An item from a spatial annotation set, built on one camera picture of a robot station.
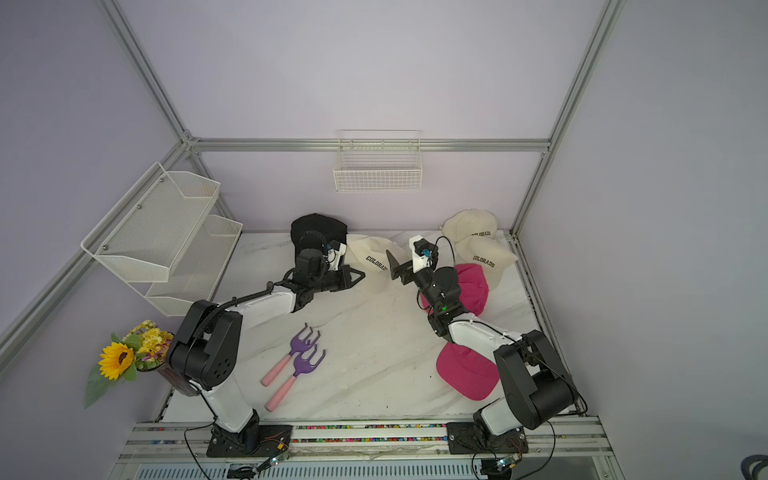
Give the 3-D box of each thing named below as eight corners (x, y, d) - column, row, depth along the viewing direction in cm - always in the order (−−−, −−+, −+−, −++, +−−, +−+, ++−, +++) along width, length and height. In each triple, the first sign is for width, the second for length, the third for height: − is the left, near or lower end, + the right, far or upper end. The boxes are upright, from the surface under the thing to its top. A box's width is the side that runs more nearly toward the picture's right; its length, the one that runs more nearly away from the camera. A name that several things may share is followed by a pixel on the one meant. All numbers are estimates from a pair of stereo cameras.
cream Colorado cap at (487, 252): (491, 292, 104) (497, 279, 98) (450, 256, 115) (453, 243, 109) (516, 272, 110) (523, 259, 104) (474, 240, 120) (478, 227, 114)
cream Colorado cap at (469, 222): (444, 243, 120) (448, 227, 113) (442, 225, 127) (445, 209, 120) (494, 243, 120) (500, 227, 113) (488, 225, 127) (494, 209, 120)
